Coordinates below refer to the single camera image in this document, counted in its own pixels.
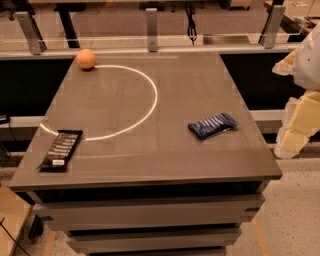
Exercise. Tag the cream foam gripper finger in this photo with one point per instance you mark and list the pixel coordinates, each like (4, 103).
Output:
(301, 120)
(286, 65)

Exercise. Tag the orange fruit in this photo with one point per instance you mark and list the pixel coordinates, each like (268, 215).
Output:
(86, 58)

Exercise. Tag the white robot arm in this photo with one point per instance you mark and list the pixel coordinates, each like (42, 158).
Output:
(306, 71)

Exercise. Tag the black rxbar chocolate bar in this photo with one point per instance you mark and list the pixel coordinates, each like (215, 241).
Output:
(61, 151)

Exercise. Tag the blue snack bag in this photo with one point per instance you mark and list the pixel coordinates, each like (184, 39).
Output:
(213, 126)

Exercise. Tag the grey table with drawers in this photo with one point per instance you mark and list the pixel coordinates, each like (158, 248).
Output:
(139, 182)

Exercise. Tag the clear acrylic barrier panel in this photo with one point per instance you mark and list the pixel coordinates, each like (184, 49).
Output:
(216, 40)

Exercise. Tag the wooden box at left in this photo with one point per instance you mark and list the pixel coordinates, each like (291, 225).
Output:
(14, 212)

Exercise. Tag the right metal bracket post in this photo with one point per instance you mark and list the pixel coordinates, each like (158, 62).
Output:
(269, 34)

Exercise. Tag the metal bracket post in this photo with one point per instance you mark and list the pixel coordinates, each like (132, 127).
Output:
(31, 32)
(152, 29)
(269, 34)

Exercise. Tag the middle metal bracket post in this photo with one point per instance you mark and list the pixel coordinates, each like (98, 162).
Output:
(152, 29)

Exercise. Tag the left metal bracket post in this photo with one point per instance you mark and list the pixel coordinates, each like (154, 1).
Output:
(31, 32)

